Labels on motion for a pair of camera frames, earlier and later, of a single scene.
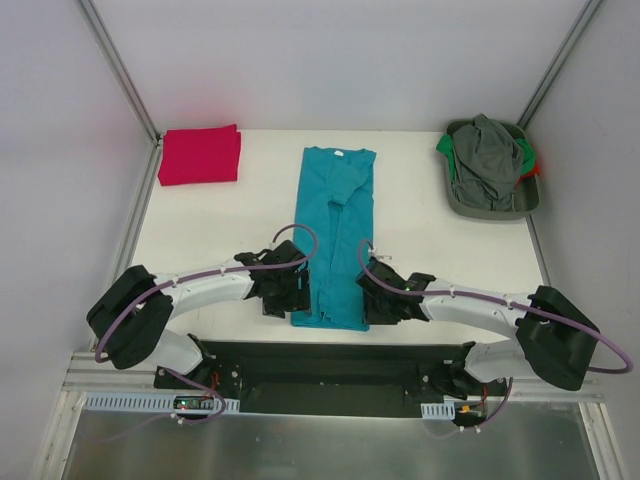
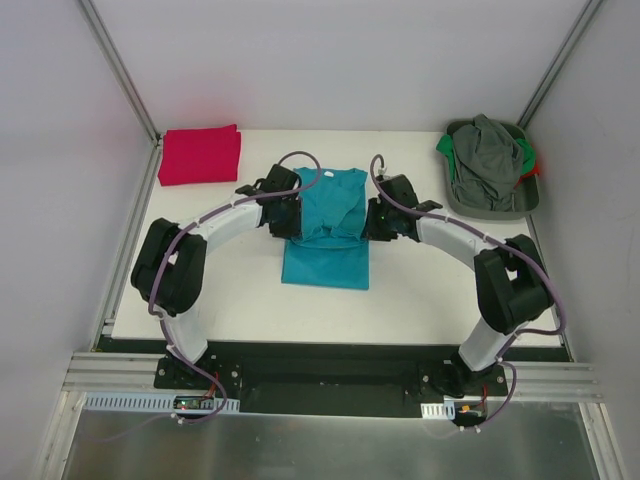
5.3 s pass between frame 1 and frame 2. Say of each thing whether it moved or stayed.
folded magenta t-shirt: stayed
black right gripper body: moved
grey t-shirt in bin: stayed
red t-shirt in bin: stayed
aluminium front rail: stayed
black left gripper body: moved
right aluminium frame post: stayed
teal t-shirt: moved
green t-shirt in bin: stayed
